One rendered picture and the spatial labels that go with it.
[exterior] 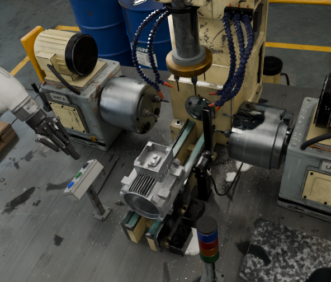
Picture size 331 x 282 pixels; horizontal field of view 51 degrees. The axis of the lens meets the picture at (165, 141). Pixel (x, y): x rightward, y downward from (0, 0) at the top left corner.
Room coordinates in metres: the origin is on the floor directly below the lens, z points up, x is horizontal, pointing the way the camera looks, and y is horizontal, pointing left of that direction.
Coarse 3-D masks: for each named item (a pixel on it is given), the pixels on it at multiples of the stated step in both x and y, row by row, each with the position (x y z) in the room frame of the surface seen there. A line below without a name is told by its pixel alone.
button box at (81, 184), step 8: (96, 160) 0.93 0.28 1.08; (88, 168) 0.89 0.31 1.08; (96, 168) 0.90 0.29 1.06; (80, 176) 0.86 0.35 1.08; (88, 176) 0.86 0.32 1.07; (96, 176) 0.87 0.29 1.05; (80, 184) 0.83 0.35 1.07; (88, 184) 0.84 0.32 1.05; (64, 192) 0.82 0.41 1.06; (72, 192) 0.79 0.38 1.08; (80, 192) 0.80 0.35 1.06; (72, 200) 0.80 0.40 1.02
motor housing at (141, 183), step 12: (180, 168) 0.82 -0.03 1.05; (144, 180) 0.76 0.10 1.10; (156, 180) 0.76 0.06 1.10; (168, 180) 0.77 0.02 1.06; (180, 180) 0.79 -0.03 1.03; (120, 192) 0.77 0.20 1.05; (132, 192) 0.73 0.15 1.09; (144, 192) 0.71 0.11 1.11; (156, 192) 0.72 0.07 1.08; (132, 204) 0.76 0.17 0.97; (144, 204) 0.77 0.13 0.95; (156, 204) 0.68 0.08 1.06; (168, 204) 0.69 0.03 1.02; (144, 216) 0.72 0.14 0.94; (156, 216) 0.70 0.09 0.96
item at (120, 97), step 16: (112, 80) 1.33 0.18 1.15; (128, 80) 1.29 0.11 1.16; (112, 96) 1.23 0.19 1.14; (128, 96) 1.19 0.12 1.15; (144, 96) 1.20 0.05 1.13; (160, 96) 1.31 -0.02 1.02; (112, 112) 1.18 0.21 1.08; (128, 112) 1.14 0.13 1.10; (144, 112) 1.16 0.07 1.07; (128, 128) 1.14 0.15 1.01; (144, 128) 1.15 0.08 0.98
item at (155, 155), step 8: (152, 144) 0.89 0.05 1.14; (144, 152) 0.87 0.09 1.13; (152, 152) 0.88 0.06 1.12; (160, 152) 0.87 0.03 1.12; (168, 152) 0.83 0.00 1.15; (136, 160) 0.83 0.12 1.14; (144, 160) 0.85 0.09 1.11; (152, 160) 0.82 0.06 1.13; (160, 160) 0.83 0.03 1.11; (168, 160) 0.82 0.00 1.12; (136, 168) 0.80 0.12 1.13; (144, 168) 0.78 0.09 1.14; (152, 168) 0.80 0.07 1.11; (160, 168) 0.77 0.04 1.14; (168, 168) 0.81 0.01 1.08; (152, 176) 0.77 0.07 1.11; (160, 176) 0.76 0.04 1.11
